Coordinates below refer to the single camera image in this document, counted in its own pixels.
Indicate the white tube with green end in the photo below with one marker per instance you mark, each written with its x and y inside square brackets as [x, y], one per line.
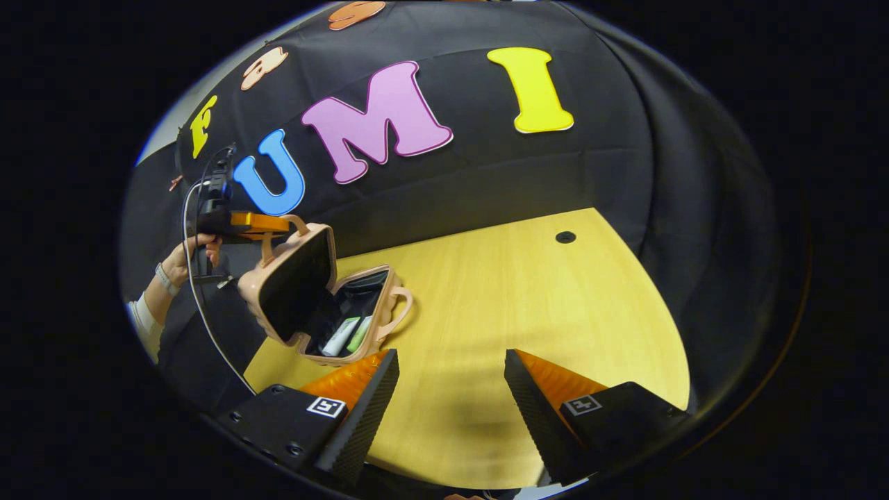
[359, 335]

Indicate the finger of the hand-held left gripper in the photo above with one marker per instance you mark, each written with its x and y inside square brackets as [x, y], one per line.
[260, 223]

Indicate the copper cloth clip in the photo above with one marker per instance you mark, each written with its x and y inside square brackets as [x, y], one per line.
[175, 182]

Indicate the grey wristband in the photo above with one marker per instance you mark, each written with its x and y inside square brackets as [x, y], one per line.
[165, 279]

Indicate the white tube with green label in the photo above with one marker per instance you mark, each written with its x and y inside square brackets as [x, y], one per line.
[340, 337]

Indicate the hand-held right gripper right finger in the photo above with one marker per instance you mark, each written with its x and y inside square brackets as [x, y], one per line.
[535, 417]

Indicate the pink suitcase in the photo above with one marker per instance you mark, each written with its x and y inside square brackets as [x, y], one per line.
[295, 285]

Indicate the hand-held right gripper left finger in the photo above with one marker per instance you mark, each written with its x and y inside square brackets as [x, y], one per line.
[368, 417]

